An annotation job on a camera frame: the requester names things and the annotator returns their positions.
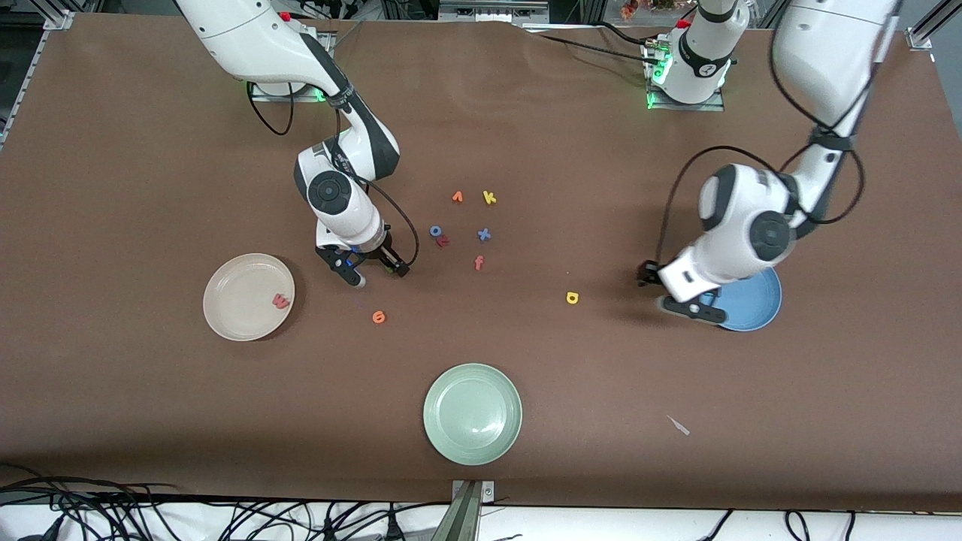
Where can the pink foam letter w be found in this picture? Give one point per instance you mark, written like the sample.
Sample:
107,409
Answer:
280,302

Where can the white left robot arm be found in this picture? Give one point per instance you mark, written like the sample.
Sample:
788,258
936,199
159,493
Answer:
827,60

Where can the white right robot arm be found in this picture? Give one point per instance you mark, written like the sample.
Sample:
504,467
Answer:
248,37

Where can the blue plate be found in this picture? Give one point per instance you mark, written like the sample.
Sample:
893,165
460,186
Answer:
755,308

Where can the beige brown plate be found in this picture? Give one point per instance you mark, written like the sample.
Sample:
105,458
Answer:
233,293

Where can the white paper scrap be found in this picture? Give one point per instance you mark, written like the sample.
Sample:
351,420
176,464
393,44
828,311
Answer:
679,427

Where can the pale green plate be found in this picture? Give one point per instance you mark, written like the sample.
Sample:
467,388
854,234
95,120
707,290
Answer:
472,413

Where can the orange flowers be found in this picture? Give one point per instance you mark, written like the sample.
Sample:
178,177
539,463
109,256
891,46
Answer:
630,7

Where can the grey power strip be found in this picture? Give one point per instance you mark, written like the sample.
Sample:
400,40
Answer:
492,11

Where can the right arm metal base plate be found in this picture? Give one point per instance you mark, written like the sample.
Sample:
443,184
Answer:
263,90

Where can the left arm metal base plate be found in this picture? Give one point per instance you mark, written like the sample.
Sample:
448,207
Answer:
684,107

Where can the grey metal camera mount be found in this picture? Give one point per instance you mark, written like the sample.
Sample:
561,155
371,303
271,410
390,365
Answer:
466,518

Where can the aluminium frame profile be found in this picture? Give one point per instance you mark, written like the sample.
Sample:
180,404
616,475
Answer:
918,37

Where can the aluminium table edge rail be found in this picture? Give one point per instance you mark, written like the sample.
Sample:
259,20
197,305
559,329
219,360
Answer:
56,20

